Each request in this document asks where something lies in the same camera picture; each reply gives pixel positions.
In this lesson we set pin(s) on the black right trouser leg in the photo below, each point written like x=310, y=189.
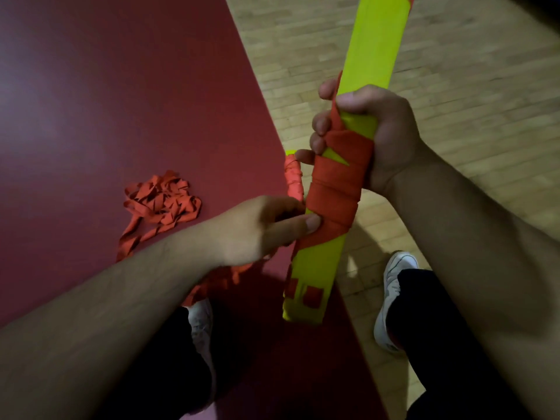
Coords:
x=446, y=354

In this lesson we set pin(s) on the white shoe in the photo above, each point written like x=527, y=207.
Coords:
x=391, y=279
x=202, y=323

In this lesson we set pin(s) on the person's right forearm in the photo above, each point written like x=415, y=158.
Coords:
x=490, y=266

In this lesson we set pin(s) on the black left trouser leg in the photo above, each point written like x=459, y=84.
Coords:
x=162, y=371

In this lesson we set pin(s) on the person's left hand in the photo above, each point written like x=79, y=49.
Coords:
x=245, y=236

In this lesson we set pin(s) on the white right shoe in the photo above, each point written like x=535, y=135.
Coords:
x=391, y=279

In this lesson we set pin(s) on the black trouser leg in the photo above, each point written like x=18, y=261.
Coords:
x=446, y=354
x=162, y=371

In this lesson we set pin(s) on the white left shoe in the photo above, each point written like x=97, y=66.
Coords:
x=202, y=323

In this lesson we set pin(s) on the person's left forearm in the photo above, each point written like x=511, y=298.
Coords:
x=96, y=328

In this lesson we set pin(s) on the person's right hand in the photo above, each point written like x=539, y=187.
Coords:
x=393, y=139

